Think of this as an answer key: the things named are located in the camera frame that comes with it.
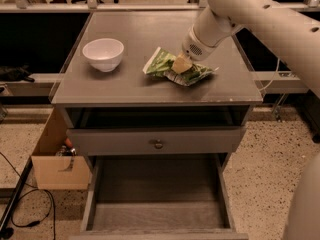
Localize grey wooden drawer cabinet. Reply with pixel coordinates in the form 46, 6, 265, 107
48, 9, 265, 240

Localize items inside cardboard box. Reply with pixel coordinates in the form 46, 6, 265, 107
55, 138, 76, 156

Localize open grey middle drawer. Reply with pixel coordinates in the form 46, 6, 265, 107
68, 154, 249, 240

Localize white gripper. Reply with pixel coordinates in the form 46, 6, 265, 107
172, 25, 216, 74

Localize white bowl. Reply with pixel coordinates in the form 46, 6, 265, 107
82, 38, 124, 72

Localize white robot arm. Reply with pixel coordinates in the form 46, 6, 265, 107
173, 0, 320, 240

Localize black object on ledge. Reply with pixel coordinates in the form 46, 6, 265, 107
0, 65, 35, 82

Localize cardboard box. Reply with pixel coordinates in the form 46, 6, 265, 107
31, 109, 91, 190

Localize white hanging cable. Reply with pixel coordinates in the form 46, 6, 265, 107
257, 57, 281, 93

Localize green jalapeno chip bag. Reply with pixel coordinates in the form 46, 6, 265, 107
143, 47, 215, 86

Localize closed grey top drawer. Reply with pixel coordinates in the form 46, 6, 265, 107
67, 127, 246, 156

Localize round metal drawer knob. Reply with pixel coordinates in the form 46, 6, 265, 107
154, 139, 163, 149

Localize black floor cable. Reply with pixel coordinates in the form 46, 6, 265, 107
0, 150, 57, 240

